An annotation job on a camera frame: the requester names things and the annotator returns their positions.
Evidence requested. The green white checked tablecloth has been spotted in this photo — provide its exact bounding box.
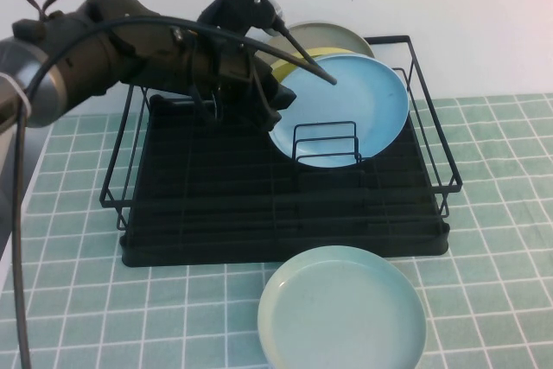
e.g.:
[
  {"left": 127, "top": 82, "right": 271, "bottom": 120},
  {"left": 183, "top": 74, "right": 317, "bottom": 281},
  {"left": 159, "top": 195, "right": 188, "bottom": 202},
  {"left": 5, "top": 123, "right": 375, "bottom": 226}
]
[{"left": 0, "top": 92, "right": 553, "bottom": 369}]

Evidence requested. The light blue round plate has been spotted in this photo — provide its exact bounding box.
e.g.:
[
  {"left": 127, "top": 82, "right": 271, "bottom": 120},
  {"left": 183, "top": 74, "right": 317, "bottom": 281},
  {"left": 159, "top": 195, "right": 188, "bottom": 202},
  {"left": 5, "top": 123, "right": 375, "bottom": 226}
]
[{"left": 267, "top": 54, "right": 410, "bottom": 170}]

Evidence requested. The left robot arm brown sleeve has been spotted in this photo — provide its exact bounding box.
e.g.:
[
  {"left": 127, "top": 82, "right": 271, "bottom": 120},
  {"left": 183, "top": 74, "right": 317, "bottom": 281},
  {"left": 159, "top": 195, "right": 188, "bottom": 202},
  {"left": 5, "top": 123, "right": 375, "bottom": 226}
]
[{"left": 0, "top": 0, "right": 200, "bottom": 130}]

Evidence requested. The black wire dish rack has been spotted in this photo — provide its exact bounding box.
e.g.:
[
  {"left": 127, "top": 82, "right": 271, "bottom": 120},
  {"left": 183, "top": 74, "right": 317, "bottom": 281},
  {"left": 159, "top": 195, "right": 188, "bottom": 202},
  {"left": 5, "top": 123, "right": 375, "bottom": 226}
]
[{"left": 99, "top": 34, "right": 462, "bottom": 232}]

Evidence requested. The yellow round plate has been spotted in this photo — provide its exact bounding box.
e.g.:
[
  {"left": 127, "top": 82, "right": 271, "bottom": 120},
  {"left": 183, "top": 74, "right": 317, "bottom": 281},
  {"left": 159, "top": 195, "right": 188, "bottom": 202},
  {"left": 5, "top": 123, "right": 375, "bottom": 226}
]
[{"left": 268, "top": 47, "right": 360, "bottom": 83}]

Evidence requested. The grey beige round plate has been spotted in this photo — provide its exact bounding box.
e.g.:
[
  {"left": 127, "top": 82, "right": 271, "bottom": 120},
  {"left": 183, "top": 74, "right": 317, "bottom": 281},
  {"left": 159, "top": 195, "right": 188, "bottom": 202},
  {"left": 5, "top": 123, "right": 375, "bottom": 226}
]
[{"left": 266, "top": 21, "right": 376, "bottom": 60}]

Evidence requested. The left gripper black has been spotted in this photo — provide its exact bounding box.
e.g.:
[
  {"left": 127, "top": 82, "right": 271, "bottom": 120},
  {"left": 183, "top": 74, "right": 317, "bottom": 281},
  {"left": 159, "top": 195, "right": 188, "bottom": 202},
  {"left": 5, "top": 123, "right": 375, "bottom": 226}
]
[{"left": 172, "top": 26, "right": 299, "bottom": 133}]

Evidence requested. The dark grey camera cable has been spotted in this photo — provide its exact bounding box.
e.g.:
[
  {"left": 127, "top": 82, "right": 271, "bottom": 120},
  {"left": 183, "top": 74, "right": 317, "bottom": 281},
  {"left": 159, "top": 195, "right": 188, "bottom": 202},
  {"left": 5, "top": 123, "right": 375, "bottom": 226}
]
[{"left": 11, "top": 16, "right": 339, "bottom": 369}]

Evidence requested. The pale green round plate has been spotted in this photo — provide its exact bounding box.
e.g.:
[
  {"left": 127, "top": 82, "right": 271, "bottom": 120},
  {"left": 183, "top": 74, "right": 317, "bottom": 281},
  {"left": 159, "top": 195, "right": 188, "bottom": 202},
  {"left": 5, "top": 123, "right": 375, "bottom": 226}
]
[{"left": 257, "top": 245, "right": 428, "bottom": 369}]

